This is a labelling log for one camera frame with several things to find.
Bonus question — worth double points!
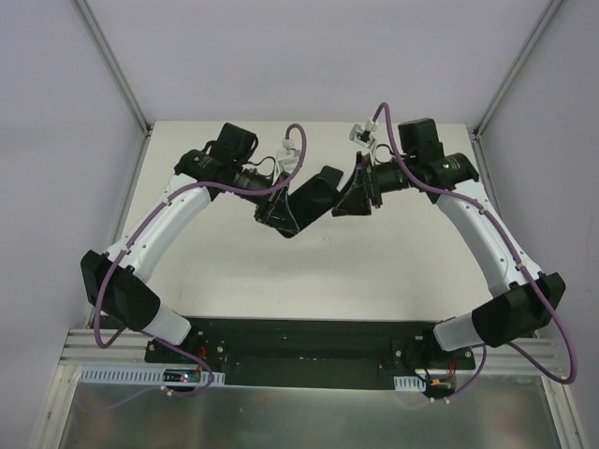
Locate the phone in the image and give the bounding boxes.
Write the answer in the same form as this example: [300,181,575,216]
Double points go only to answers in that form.
[278,166,343,239]

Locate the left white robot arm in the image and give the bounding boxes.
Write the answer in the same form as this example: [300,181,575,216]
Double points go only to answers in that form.
[80,123,296,346]

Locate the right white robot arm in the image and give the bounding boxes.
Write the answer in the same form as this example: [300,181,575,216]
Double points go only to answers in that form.
[332,119,565,352]

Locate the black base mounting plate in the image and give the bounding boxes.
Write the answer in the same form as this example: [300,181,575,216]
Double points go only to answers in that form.
[144,317,476,389]

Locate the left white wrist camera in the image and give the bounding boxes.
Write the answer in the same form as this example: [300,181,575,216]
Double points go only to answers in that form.
[273,138,301,182]

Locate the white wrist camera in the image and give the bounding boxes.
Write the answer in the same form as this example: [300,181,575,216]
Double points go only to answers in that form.
[273,138,301,182]
[349,119,378,151]

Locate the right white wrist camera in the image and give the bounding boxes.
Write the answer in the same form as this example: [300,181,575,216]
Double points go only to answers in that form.
[349,119,378,151]

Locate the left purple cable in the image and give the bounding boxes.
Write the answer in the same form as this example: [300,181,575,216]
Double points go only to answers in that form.
[92,123,310,351]

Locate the purple cable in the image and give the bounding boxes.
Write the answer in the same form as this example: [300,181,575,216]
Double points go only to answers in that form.
[92,123,310,351]
[369,101,579,406]

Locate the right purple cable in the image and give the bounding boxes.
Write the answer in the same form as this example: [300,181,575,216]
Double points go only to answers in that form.
[369,101,579,406]

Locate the right white cable duct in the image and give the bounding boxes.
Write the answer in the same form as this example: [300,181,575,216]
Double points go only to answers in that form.
[393,376,427,393]

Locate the aluminium frame rail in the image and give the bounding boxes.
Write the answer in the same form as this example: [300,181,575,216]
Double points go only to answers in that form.
[59,328,149,366]

